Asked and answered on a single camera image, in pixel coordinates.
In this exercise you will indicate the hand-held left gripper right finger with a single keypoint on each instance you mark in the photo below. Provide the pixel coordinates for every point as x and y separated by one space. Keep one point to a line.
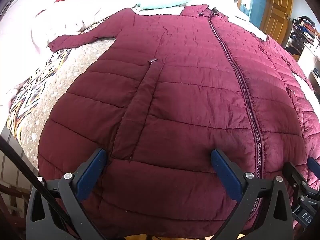
226 172

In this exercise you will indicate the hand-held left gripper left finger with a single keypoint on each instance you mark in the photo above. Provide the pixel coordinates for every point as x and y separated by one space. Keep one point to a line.
91 172

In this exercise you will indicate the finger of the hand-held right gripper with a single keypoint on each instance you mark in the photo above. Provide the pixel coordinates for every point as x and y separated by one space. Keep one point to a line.
296 175
314 165

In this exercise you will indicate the maroon puffer coat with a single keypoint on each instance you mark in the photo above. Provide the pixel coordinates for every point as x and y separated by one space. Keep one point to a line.
187 92

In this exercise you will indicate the white ribbed bed base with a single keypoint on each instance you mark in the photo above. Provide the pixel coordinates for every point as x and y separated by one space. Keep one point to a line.
15 152

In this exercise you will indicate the white shelf unit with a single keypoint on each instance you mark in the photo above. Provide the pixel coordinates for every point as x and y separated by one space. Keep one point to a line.
308 62

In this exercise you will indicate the patterned beige bed blanket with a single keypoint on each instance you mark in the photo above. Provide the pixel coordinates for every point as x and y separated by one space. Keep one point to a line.
82 55

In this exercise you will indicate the cluttered white shelf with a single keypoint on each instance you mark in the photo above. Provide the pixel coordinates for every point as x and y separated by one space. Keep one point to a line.
303 30

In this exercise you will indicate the pink white quilt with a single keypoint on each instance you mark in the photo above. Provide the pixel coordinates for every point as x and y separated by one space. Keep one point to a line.
62 17

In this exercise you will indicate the wooden door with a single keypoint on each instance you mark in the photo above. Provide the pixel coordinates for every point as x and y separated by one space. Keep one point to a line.
277 10

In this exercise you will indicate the teal door panel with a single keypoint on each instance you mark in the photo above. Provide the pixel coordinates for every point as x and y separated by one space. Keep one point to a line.
253 2

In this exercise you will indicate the teal pillow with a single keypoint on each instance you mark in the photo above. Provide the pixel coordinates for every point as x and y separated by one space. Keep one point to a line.
165 2

